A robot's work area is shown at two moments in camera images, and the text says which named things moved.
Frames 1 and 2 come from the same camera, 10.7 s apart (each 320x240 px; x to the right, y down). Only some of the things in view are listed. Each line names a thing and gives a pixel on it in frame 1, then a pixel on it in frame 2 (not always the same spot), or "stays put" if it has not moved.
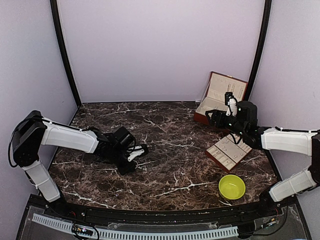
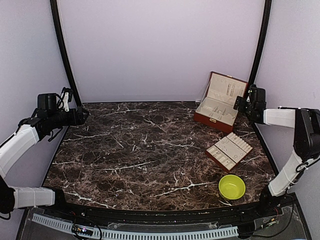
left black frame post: [54, 6] stays put
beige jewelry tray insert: [227, 153] stays put
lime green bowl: [232, 187] stays put
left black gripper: [130, 168] → [80, 120]
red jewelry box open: [214, 95] stays put
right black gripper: [216, 113] → [240, 102]
